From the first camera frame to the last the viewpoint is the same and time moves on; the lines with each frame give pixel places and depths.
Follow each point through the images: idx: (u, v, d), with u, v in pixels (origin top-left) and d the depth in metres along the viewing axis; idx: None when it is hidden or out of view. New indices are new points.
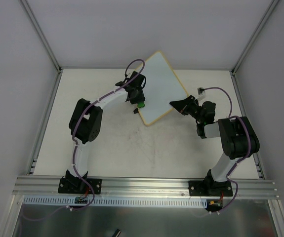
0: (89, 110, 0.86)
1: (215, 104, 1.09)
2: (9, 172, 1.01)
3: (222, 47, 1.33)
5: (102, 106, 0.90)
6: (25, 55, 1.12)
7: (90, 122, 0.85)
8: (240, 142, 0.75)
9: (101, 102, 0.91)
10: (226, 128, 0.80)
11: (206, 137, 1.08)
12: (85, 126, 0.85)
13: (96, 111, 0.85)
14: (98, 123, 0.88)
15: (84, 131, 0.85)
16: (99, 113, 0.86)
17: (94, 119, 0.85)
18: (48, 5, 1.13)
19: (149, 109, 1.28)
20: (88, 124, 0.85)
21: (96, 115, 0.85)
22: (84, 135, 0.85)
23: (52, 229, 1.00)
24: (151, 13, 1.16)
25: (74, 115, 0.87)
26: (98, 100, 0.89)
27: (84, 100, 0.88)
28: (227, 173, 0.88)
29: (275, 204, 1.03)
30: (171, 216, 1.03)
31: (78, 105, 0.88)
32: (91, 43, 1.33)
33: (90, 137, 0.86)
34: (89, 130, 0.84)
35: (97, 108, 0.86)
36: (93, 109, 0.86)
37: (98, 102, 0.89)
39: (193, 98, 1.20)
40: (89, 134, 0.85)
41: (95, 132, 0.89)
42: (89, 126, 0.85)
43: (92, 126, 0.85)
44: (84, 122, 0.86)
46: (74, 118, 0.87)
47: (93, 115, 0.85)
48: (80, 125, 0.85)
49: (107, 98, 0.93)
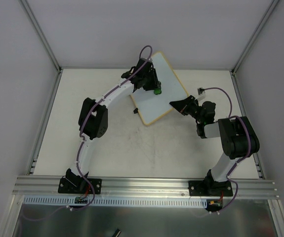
0: (95, 109, 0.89)
1: (215, 104, 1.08)
2: (9, 172, 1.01)
3: (222, 47, 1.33)
5: (107, 103, 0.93)
6: (25, 55, 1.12)
7: (97, 121, 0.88)
8: (240, 142, 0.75)
9: (106, 99, 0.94)
10: (226, 128, 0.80)
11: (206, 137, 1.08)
12: (93, 123, 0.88)
13: (101, 110, 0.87)
14: (105, 120, 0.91)
15: (92, 129, 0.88)
16: (104, 112, 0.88)
17: (101, 118, 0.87)
18: (48, 5, 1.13)
19: (149, 109, 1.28)
20: (95, 122, 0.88)
21: (103, 113, 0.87)
22: (93, 132, 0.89)
23: (52, 229, 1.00)
24: (151, 13, 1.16)
25: (82, 113, 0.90)
26: (102, 98, 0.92)
27: (90, 100, 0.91)
28: (228, 173, 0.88)
29: (275, 204, 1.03)
30: (171, 216, 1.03)
31: (84, 104, 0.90)
32: (91, 44, 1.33)
33: (98, 133, 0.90)
34: (97, 128, 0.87)
35: (102, 107, 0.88)
36: (99, 108, 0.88)
37: (103, 100, 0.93)
39: (193, 98, 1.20)
40: (98, 131, 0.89)
41: (102, 129, 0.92)
42: (97, 124, 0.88)
43: (99, 125, 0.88)
44: (92, 119, 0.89)
46: (82, 117, 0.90)
47: (99, 115, 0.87)
48: (87, 124, 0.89)
49: (111, 95, 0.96)
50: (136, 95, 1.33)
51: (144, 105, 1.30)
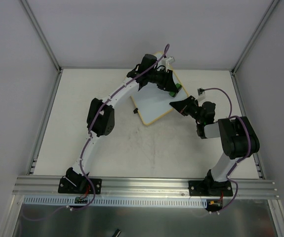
0: (102, 109, 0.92)
1: (215, 104, 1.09)
2: (9, 172, 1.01)
3: (222, 47, 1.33)
5: (113, 103, 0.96)
6: (25, 54, 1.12)
7: (103, 121, 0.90)
8: (240, 143, 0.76)
9: (113, 99, 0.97)
10: (226, 128, 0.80)
11: (206, 137, 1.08)
12: (101, 122, 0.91)
13: (108, 110, 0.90)
14: (112, 119, 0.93)
15: (100, 128, 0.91)
16: (111, 112, 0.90)
17: (107, 117, 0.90)
18: (48, 5, 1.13)
19: (148, 109, 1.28)
20: (102, 121, 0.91)
21: (109, 113, 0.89)
22: (100, 130, 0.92)
23: (52, 228, 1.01)
24: (151, 14, 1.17)
25: (90, 113, 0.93)
26: (109, 98, 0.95)
27: (97, 100, 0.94)
28: (228, 172, 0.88)
29: (275, 204, 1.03)
30: (171, 216, 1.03)
31: (92, 104, 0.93)
32: (91, 43, 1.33)
33: (105, 131, 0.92)
34: (104, 127, 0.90)
35: (108, 108, 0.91)
36: (105, 108, 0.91)
37: (109, 100, 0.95)
39: (193, 98, 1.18)
40: (104, 130, 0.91)
41: (110, 128, 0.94)
42: (104, 123, 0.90)
43: (106, 124, 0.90)
44: (100, 119, 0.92)
46: (90, 117, 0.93)
47: (105, 115, 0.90)
48: (96, 123, 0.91)
49: (117, 95, 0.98)
50: (136, 95, 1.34)
51: (143, 105, 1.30)
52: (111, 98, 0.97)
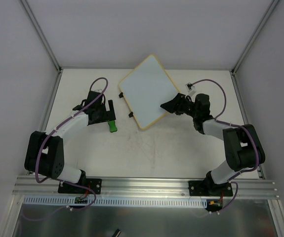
0: (46, 144, 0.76)
1: (207, 95, 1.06)
2: (8, 172, 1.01)
3: (222, 46, 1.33)
5: (61, 134, 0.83)
6: (25, 55, 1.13)
7: (50, 156, 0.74)
8: (247, 158, 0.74)
9: (60, 131, 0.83)
10: (233, 140, 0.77)
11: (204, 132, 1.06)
12: (46, 161, 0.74)
13: (55, 141, 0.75)
14: (60, 154, 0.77)
15: (46, 167, 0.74)
16: (59, 142, 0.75)
17: (55, 151, 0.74)
18: (49, 6, 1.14)
19: (145, 112, 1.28)
20: (49, 160, 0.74)
21: (58, 143, 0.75)
22: (48, 172, 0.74)
23: (52, 228, 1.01)
24: (150, 14, 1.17)
25: (29, 152, 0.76)
26: (55, 130, 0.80)
27: (38, 133, 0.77)
28: (229, 177, 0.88)
29: (275, 204, 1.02)
30: (171, 216, 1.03)
31: (31, 140, 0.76)
32: (91, 42, 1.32)
33: (54, 172, 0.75)
34: (52, 166, 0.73)
35: (55, 138, 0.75)
36: (51, 140, 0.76)
37: (55, 132, 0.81)
39: (183, 97, 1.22)
40: (52, 170, 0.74)
41: (59, 166, 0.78)
42: (51, 161, 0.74)
43: (54, 160, 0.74)
44: (44, 158, 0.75)
46: (32, 156, 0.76)
47: (52, 148, 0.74)
48: (40, 162, 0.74)
49: (64, 125, 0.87)
50: (131, 98, 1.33)
51: (140, 108, 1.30)
52: (58, 130, 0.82)
